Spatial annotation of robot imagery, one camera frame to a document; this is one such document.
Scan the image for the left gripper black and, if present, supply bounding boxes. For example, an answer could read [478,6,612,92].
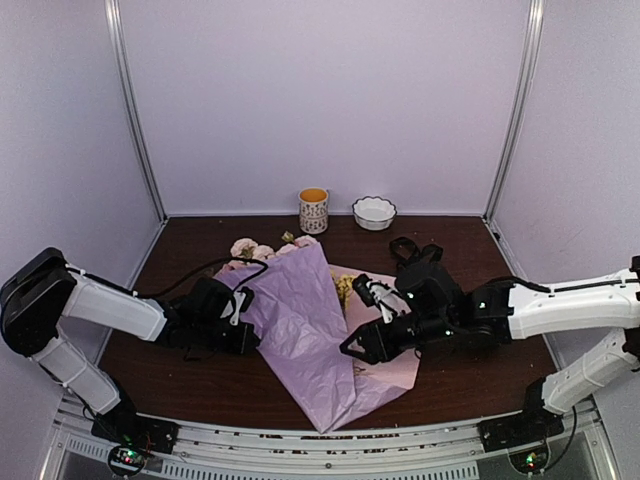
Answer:
[194,317,259,355]

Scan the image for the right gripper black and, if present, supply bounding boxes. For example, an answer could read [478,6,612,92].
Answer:
[340,313,455,366]

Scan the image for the fake flower bunch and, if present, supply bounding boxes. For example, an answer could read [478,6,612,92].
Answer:
[330,270,356,312]

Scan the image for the purple wrapping paper sheet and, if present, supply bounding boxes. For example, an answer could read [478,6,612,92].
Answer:
[215,244,419,433]

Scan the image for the black printed ribbon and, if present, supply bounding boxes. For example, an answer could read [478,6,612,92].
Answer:
[389,236,444,273]

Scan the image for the pink carnation stem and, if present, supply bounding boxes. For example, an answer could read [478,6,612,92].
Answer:
[276,231,318,256]

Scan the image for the pale pink rose stem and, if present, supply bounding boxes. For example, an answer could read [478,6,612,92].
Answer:
[230,238,275,261]

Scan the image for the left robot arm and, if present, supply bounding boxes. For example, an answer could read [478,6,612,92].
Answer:
[1,247,260,444]

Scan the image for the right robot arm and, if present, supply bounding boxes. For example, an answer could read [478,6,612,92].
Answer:
[340,257,639,442]

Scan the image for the white scalloped bowl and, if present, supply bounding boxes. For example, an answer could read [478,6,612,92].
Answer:
[352,196,397,231]

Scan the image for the patterned cup with orange inside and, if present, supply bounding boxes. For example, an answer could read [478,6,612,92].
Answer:
[298,188,329,235]

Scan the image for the left green circuit board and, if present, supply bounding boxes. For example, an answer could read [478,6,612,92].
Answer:
[107,446,147,477]

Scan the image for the green circuit board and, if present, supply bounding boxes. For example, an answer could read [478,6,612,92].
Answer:
[107,446,147,477]
[509,446,550,475]

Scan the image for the right green circuit board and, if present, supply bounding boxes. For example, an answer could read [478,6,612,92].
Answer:
[509,446,550,475]

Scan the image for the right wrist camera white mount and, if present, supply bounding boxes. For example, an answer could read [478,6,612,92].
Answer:
[352,274,407,324]

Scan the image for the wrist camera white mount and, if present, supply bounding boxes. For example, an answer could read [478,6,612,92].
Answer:
[352,274,407,324]
[228,287,255,326]

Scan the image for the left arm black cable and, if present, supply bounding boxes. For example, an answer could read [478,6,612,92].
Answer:
[139,257,269,301]

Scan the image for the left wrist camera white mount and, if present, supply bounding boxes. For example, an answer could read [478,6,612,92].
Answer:
[228,287,255,326]

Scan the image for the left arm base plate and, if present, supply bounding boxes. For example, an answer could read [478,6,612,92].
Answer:
[91,417,179,454]

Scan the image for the front aluminium rail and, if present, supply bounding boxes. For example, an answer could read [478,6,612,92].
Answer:
[36,396,621,479]

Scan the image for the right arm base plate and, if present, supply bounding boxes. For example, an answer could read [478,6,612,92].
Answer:
[477,410,564,452]

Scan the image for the left aluminium frame post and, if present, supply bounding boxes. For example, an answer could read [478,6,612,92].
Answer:
[104,0,168,223]

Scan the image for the aluminium frame post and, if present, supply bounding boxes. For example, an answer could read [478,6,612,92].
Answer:
[483,0,546,224]
[104,0,168,223]

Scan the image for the right aluminium frame post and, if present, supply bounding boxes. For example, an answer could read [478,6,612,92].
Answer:
[483,0,546,224]

